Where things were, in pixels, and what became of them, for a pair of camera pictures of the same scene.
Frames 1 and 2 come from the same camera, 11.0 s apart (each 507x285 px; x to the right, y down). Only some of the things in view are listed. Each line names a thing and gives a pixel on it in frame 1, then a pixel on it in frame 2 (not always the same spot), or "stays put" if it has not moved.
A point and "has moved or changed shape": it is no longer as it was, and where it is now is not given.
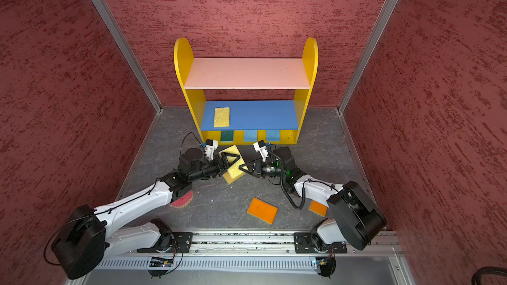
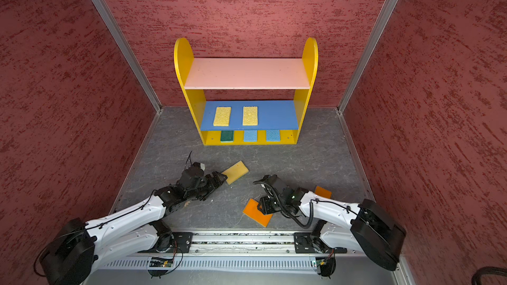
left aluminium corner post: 120,37 stays put
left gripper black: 224,159 → 212,185
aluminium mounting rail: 387,244 stays put
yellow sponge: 221,117 stays put
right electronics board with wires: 327,264 stays put
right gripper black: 258,168 → 265,202
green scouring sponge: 227,136 stays put
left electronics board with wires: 158,266 stays put
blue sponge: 272,135 stays put
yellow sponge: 234,171 → 250,115
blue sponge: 250,136 stays put
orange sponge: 263,210 has moved or changed shape
